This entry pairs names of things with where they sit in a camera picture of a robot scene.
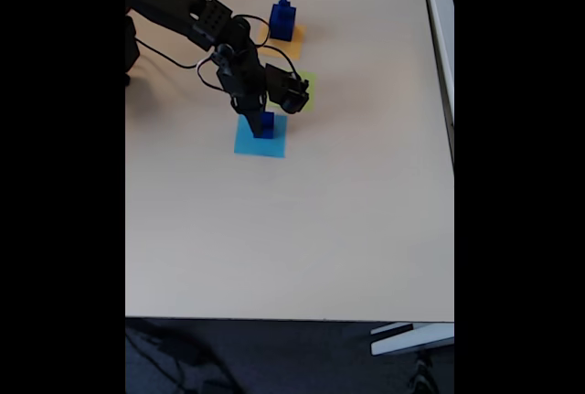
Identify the orange paper square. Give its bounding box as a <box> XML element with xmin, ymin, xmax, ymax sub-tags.
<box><xmin>256</xmin><ymin>22</ymin><xmax>306</xmax><ymax>61</ymax></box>

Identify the black floor cable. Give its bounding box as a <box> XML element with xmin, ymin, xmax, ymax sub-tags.
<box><xmin>125</xmin><ymin>320</ymin><xmax>241</xmax><ymax>394</ymax></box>

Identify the white neighbouring table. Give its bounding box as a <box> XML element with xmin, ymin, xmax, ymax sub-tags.
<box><xmin>419</xmin><ymin>0</ymin><xmax>455</xmax><ymax>167</ymax></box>

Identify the medium blue cube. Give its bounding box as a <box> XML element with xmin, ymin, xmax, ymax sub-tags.
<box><xmin>252</xmin><ymin>112</ymin><xmax>276</xmax><ymax>141</ymax></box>

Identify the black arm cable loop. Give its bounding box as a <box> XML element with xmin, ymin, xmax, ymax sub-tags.
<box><xmin>232</xmin><ymin>13</ymin><xmax>272</xmax><ymax>48</ymax></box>

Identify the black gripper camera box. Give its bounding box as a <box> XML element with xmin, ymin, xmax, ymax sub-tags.
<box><xmin>264</xmin><ymin>63</ymin><xmax>312</xmax><ymax>115</ymax></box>

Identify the white table leg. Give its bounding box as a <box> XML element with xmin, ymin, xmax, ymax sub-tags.
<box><xmin>369</xmin><ymin>322</ymin><xmax>455</xmax><ymax>357</ymax></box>

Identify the green paper square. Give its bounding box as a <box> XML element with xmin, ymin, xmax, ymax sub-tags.
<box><xmin>267</xmin><ymin>71</ymin><xmax>317</xmax><ymax>112</ymax></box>

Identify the light blue paper square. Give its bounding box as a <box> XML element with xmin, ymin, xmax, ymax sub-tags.
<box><xmin>233</xmin><ymin>112</ymin><xmax>289</xmax><ymax>159</ymax></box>

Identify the large blue cube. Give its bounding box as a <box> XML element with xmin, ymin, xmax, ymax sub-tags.
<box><xmin>268</xmin><ymin>4</ymin><xmax>297</xmax><ymax>42</ymax></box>

